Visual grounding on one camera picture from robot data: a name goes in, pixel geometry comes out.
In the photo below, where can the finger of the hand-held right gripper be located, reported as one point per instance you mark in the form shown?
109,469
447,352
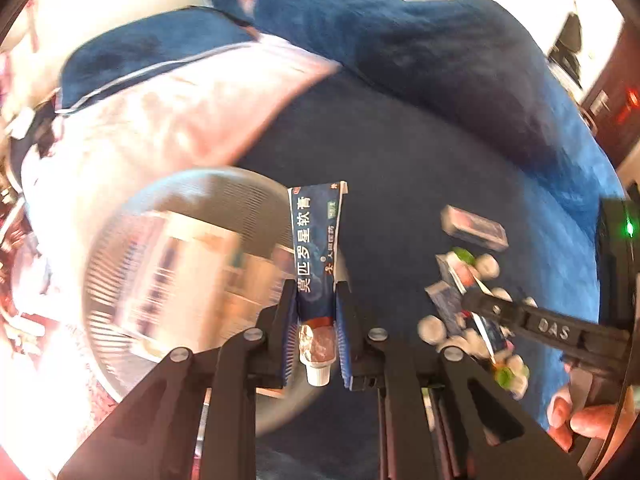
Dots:
550,330

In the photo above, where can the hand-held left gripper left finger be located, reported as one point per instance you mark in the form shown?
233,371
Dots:
289,345

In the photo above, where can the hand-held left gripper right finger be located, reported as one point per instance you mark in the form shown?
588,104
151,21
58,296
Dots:
344,345

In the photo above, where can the light blue perforated plastic basket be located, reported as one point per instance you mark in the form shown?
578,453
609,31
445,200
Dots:
250,195

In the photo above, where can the person's right hand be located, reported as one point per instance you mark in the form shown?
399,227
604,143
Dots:
595,420

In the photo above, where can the dark blue ointment tube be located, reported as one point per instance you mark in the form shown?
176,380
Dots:
490,335

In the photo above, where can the narrow blue white box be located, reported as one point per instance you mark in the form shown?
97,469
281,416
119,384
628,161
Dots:
445,305

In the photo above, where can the green bottle cap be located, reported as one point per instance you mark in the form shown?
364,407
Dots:
462,256

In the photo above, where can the white yellow-edged medicine box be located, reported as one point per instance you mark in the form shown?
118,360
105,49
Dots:
200,255

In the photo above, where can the small orange-circle ointment box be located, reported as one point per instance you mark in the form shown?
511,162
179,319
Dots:
475,227

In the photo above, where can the dark wooden cabinet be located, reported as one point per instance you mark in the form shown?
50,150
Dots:
625,125

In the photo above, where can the blue plush bedsheet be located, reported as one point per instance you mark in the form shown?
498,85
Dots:
400,185

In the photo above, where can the dark hanging cloth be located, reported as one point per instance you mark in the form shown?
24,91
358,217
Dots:
567,45

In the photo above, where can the pink plush blanket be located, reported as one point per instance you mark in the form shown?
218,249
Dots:
175,120

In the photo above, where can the rumpled blue plush blanket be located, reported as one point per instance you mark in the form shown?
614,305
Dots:
400,60

